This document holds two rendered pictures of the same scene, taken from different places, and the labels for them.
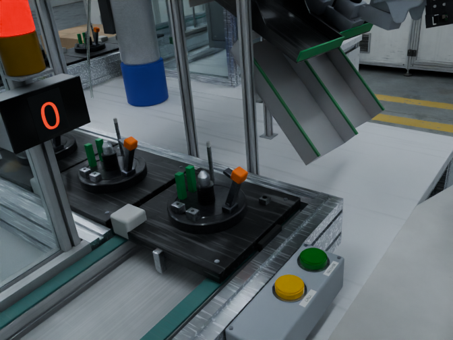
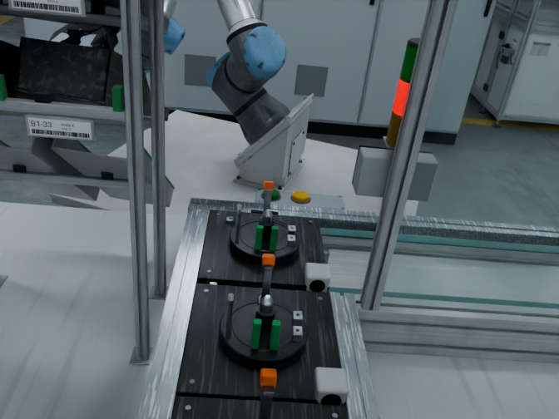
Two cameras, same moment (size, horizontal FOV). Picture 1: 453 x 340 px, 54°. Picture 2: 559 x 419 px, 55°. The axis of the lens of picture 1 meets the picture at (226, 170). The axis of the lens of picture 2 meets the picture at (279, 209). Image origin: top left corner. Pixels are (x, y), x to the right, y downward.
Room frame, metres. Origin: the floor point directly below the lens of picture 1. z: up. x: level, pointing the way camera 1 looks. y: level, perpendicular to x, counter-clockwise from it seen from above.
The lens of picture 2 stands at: (1.26, 0.69, 1.58)
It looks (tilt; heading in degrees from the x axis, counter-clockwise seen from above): 31 degrees down; 226
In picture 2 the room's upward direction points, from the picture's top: 7 degrees clockwise
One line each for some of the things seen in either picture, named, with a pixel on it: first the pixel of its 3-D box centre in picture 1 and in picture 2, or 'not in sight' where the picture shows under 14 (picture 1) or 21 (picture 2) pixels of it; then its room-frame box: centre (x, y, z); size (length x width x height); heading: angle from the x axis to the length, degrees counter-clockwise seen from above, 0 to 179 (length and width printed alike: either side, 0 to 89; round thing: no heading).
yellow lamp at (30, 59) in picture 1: (21, 52); (405, 128); (0.59, 0.25, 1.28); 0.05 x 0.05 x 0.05
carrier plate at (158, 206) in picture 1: (207, 214); (264, 248); (0.66, 0.04, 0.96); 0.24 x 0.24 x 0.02; 50
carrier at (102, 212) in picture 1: (109, 158); (265, 316); (0.83, 0.24, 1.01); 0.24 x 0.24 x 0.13; 50
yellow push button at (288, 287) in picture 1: (289, 289); (300, 198); (0.46, -0.07, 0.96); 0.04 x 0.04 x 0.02
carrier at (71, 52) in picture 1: (87, 40); not in sight; (2.11, 0.58, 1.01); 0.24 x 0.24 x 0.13; 50
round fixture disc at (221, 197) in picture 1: (207, 206); (264, 240); (0.66, 0.04, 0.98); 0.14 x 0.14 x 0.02
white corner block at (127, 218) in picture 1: (129, 221); (316, 278); (0.65, 0.18, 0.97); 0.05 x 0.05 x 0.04; 50
